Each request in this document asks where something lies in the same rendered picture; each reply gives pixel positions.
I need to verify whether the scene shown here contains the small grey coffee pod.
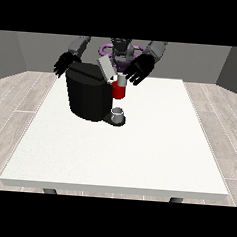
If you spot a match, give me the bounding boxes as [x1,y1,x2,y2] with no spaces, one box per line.
[116,73,128,88]

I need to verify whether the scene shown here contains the black coffee machine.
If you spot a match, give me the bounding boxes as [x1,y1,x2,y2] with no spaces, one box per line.
[61,60,130,128]

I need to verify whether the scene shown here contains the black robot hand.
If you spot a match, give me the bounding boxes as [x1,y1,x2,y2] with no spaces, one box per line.
[121,52,157,88]
[52,50,83,80]

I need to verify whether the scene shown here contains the dark table leg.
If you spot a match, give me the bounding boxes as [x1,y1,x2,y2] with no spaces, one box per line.
[169,196,184,204]
[42,187,58,195]

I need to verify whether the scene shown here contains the small grey cup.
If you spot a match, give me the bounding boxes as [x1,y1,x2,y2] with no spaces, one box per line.
[110,106,126,124]

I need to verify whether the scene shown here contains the grey robot trunk purple rings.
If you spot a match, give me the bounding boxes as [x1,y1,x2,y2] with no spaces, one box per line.
[97,37,147,75]

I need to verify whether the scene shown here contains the pale grey machine lid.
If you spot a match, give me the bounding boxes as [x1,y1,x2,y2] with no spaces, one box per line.
[95,54,120,83]

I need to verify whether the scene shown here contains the red pod holder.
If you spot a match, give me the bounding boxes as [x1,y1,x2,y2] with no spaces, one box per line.
[110,80,128,101]

